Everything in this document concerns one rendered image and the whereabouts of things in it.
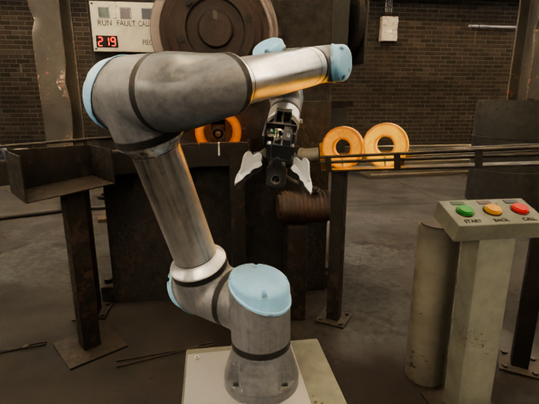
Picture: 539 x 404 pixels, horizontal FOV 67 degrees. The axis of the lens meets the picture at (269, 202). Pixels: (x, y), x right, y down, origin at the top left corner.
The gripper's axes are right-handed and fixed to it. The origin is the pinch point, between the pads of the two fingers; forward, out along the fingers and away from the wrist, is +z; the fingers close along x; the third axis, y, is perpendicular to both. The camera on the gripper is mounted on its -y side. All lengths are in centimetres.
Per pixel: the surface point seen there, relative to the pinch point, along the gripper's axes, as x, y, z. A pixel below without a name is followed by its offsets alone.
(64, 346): -71, -88, 2
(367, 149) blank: 29, -32, -60
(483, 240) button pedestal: 53, -19, -12
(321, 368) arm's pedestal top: 15.0, -32.1, 20.2
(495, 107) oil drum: 159, -115, -246
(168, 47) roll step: -47, -11, -80
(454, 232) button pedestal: 44.4, -17.1, -11.4
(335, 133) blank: 17, -31, -66
